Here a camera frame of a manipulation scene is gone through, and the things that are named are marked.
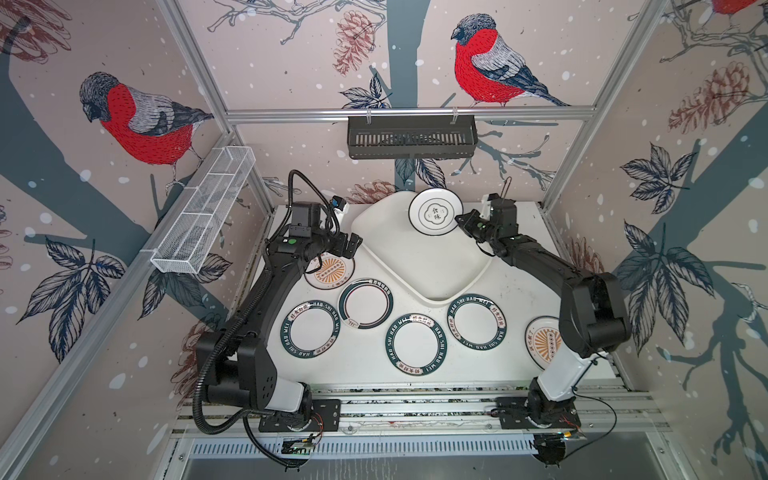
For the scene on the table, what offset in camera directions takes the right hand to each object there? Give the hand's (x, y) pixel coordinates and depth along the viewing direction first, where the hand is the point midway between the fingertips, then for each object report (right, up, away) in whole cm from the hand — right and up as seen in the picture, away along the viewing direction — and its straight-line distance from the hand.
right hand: (454, 218), depth 92 cm
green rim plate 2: (-44, -34, -4) cm, 56 cm away
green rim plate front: (-12, -37, -6) cm, 40 cm away
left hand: (-33, -4, -10) cm, 34 cm away
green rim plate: (-28, -27, +1) cm, 39 cm away
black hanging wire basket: (-12, +30, +13) cm, 35 cm away
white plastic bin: (-6, -17, +3) cm, 18 cm away
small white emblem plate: (-6, +2, +3) cm, 7 cm away
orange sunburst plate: (-39, -18, +9) cm, 45 cm away
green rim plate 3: (+7, -32, -1) cm, 33 cm away
